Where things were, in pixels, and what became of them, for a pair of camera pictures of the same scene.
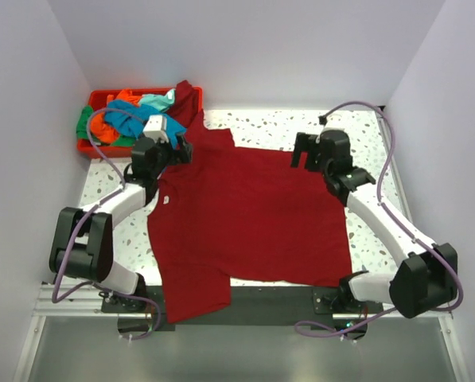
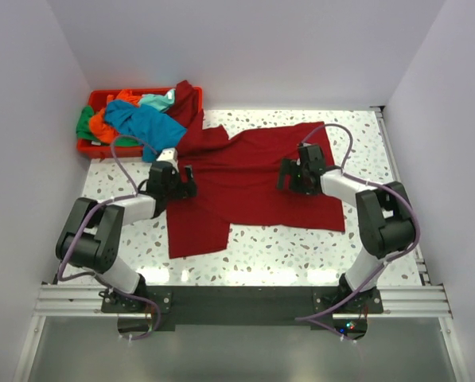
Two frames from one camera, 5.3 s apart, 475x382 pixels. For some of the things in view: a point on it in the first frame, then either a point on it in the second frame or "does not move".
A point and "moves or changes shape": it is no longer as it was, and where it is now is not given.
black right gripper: x=304 y=142 -> x=290 y=167
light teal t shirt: x=162 y=103 does not move
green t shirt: x=82 y=134 does not move
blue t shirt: x=128 y=118 does not move
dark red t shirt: x=226 y=212 moves or changes shape
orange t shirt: x=103 y=130 does not move
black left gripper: x=182 y=156 -> x=185 y=189
